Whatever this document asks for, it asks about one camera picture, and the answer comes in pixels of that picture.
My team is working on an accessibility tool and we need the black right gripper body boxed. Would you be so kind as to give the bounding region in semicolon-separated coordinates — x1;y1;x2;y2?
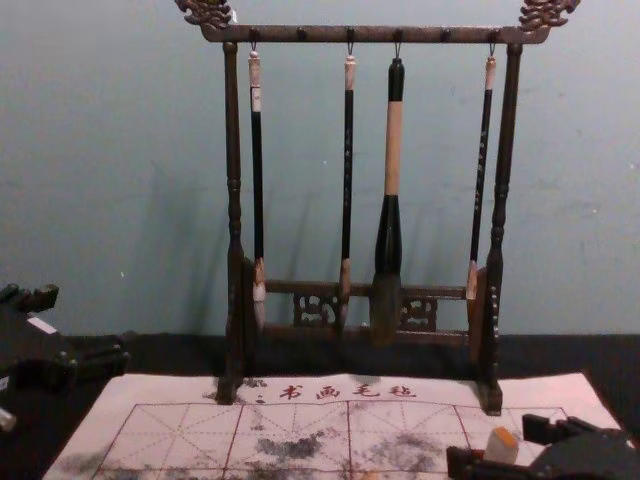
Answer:
528;428;640;480

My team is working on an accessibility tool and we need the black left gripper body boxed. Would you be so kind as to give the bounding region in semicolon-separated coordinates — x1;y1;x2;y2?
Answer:
0;308;80;399

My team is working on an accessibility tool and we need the small white orange seal stone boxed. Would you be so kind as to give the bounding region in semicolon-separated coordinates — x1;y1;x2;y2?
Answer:
486;425;522;465

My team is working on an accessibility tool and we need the black table cloth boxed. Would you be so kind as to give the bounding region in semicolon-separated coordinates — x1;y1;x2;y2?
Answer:
0;330;640;480

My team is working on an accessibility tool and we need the white felt mat red grid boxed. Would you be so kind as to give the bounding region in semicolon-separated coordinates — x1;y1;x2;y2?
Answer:
41;371;634;480

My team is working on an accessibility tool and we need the black brush long white cap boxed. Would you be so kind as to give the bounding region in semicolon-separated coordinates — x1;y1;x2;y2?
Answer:
247;47;269;334

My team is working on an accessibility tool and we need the dark carved wooden brush rack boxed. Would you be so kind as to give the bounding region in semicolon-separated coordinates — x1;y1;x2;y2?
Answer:
174;0;582;417

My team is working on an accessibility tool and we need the thin black inscribed brush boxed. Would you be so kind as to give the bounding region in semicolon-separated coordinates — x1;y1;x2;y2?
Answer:
465;41;498;302
339;41;359;326

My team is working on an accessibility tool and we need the large tan and black brush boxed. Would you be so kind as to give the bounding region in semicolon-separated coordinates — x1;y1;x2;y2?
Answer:
369;41;407;349

